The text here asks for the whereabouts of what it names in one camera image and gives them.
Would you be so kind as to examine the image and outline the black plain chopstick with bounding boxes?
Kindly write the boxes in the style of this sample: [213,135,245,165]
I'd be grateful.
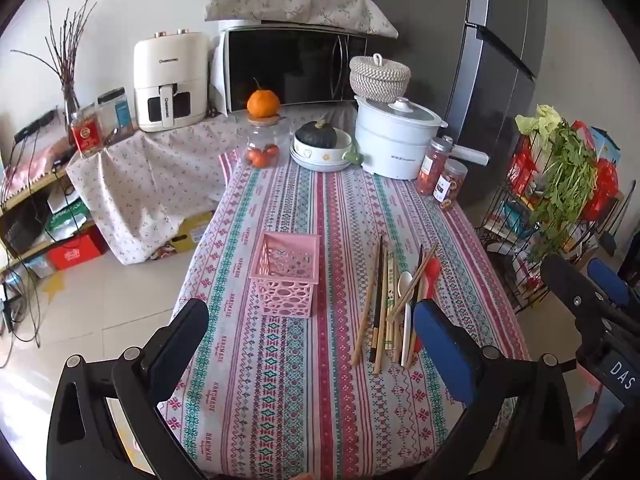
[410,244,425,312]

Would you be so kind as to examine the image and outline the brown wooden chopstick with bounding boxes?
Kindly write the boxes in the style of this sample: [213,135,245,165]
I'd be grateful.
[373,250,390,376]

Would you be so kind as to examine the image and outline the tan wooden chopstick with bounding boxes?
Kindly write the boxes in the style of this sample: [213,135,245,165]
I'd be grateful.
[388,242,439,322]

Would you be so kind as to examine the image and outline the red plastic spoon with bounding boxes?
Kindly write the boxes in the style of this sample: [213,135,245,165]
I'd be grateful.
[410,256,442,361]

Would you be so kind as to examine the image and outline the white plastic spoon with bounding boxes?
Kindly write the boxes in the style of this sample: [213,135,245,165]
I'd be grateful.
[398,271,412,367]

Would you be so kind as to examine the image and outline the pink plastic perforated basket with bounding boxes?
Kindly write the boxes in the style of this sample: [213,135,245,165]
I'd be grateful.
[250,231,320,318]

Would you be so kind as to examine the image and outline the disposable bamboo chopsticks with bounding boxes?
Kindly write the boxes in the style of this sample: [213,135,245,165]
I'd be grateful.
[384,250,396,351]

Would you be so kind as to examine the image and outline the striped patterned tablecloth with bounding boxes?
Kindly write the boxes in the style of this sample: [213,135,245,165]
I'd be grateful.
[160,162,528,479]

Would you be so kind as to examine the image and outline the green leafy vegetables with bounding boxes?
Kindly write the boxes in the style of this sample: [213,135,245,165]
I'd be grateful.
[515,105,597,262]

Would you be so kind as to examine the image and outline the yellow cardboard box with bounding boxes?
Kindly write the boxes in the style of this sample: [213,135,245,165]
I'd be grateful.
[150,211,214,260]

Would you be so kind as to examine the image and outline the red box on shelf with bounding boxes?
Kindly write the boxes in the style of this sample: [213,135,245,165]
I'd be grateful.
[47,228,107,271]

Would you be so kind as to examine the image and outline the red snack bag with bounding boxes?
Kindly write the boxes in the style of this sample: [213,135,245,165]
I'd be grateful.
[506,136,538,197]

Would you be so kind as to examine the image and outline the floral white cloth cover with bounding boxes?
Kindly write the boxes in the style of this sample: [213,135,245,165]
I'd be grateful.
[65,104,359,266]

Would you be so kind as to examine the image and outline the jar of dried rings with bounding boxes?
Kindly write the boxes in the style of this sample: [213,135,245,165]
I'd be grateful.
[433,159,468,210]

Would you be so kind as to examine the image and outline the wooden shelf unit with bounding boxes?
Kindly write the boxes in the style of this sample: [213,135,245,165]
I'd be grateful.
[0,109,109,281]

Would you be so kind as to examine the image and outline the jar of red dried fruit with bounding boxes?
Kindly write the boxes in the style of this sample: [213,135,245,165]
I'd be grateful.
[416,136,454,195]

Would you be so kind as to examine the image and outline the white electric cooking pot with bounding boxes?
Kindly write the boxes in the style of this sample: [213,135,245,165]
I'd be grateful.
[354,95,490,181]

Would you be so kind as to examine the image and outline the glass jar with tomatoes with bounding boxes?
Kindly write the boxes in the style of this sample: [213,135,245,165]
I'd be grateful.
[244,115,281,169]

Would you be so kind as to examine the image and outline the red label spice jar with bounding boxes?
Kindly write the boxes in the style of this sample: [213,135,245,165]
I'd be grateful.
[70,104,103,158]

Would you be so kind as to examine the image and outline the black lid blue-label jar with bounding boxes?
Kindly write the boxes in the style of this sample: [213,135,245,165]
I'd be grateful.
[96,87,134,145]

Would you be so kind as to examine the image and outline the white ceramic flower casserole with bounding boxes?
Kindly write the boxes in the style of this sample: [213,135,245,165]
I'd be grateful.
[291,128,362,172]

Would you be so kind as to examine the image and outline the dark green pumpkin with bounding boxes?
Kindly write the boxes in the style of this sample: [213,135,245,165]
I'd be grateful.
[295,119,337,148]

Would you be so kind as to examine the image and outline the orange tangerine on jar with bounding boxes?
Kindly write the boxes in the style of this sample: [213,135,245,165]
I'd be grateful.
[246,80,281,119]

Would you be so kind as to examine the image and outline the white air fryer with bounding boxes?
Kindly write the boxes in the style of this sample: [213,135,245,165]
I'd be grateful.
[134,29,208,133]

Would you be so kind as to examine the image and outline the woven white lidded basket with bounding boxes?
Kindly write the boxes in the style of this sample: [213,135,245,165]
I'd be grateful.
[349,53,411,103]

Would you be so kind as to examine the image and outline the grey refrigerator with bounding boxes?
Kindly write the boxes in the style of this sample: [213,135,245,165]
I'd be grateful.
[369,0,548,208]

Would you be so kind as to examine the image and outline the black microwave oven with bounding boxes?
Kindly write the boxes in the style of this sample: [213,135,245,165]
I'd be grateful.
[209,23,368,115]

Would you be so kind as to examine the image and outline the dried twig branches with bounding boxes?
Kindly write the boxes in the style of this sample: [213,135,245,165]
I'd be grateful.
[11,0,96,127]

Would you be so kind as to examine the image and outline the floral cloth on microwave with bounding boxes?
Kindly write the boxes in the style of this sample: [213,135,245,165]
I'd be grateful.
[205,0,398,39]

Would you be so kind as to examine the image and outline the black wire storage rack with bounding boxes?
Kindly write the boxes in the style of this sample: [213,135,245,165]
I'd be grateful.
[478,122,632,313]

